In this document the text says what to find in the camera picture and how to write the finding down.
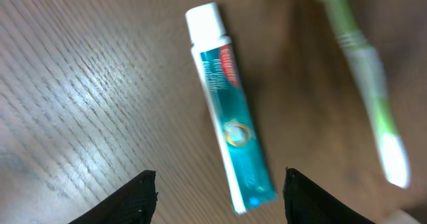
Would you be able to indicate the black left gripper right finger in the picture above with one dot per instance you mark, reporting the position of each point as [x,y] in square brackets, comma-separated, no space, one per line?
[307,203]

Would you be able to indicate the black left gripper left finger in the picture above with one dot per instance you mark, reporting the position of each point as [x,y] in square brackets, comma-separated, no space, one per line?
[134,203]

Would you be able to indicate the green white toothpaste tube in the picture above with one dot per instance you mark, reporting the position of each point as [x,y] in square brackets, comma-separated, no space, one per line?
[246,170]

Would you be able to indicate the green white toothbrush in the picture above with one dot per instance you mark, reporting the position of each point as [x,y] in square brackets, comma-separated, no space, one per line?
[368,72]

